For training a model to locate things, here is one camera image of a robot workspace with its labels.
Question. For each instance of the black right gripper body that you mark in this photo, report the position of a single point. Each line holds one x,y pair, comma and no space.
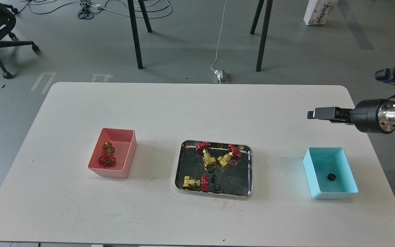
365,116

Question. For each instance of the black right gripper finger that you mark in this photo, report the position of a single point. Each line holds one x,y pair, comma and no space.
323,113

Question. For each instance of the stainless steel tray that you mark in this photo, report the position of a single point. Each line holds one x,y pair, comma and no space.
236,181

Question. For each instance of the brass valve red handwheel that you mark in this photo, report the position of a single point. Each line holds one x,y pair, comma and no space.
208,159
225,160
196,184
108,160

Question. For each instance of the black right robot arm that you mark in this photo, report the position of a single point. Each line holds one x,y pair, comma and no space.
387,110

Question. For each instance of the light blue plastic box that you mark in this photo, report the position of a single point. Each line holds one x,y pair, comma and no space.
318,163

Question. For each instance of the white cardboard box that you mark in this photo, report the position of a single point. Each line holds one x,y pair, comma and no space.
319,11

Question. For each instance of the pink plastic box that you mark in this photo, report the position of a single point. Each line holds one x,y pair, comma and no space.
124,142

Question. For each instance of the white power adapter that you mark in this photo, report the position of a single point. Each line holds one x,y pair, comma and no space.
222,76

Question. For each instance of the black table leg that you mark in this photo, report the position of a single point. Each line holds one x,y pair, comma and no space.
145,15
256,16
265,26
135,34

